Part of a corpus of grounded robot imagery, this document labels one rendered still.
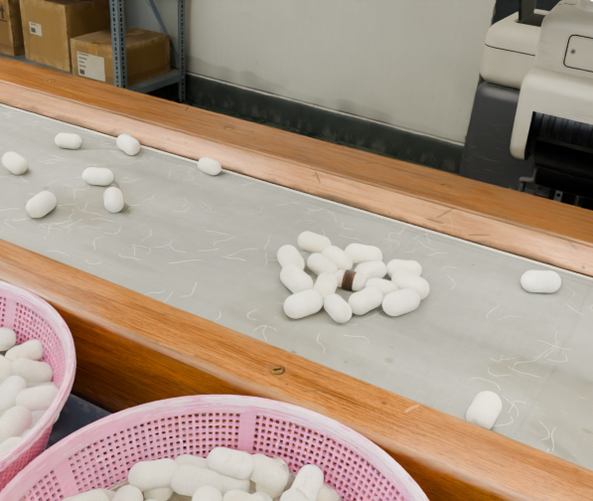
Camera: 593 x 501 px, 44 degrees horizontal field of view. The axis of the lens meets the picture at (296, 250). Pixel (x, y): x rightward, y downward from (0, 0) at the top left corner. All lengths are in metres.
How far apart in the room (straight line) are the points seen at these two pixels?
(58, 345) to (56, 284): 0.07
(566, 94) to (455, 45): 1.62
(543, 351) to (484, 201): 0.24
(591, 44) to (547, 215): 0.47
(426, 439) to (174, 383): 0.20
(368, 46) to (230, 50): 0.67
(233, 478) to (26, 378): 0.19
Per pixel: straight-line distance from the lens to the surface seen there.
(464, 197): 0.85
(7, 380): 0.59
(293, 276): 0.66
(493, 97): 1.59
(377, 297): 0.66
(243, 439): 0.53
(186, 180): 0.89
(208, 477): 0.50
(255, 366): 0.55
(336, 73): 3.06
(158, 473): 0.50
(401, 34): 2.91
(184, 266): 0.71
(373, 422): 0.51
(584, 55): 1.27
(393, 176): 0.88
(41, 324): 0.62
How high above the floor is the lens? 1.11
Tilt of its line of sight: 30 degrees down
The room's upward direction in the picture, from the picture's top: 5 degrees clockwise
